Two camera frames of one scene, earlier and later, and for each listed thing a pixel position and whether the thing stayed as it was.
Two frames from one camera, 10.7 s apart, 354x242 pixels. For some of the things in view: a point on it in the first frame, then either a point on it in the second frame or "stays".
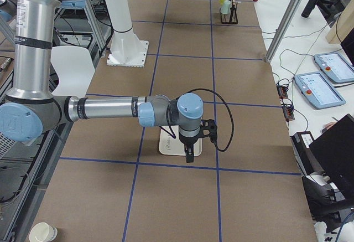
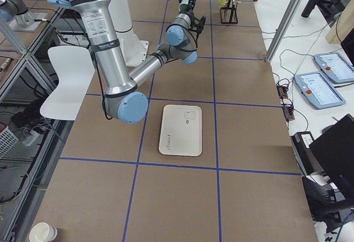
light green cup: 225,7 to 185,3
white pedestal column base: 127,49 stays
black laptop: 334,151 stays
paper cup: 41,232 stays
